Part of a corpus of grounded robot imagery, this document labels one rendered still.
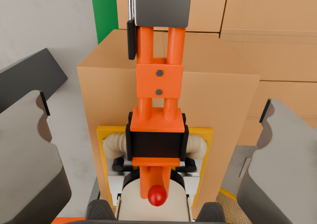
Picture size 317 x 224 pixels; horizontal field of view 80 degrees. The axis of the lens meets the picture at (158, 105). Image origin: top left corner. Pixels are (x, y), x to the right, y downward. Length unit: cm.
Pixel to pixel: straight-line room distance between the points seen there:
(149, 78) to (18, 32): 144
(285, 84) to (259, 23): 32
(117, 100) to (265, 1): 65
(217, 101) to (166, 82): 23
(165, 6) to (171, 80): 9
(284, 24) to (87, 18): 108
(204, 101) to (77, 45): 116
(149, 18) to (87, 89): 27
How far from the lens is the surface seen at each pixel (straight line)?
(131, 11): 25
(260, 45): 91
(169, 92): 27
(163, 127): 29
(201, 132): 49
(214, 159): 60
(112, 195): 67
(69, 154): 213
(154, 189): 24
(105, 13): 138
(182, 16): 24
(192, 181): 57
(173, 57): 25
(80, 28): 144
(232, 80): 45
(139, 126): 29
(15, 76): 127
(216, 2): 81
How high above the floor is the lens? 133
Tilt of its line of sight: 58 degrees down
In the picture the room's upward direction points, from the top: 180 degrees clockwise
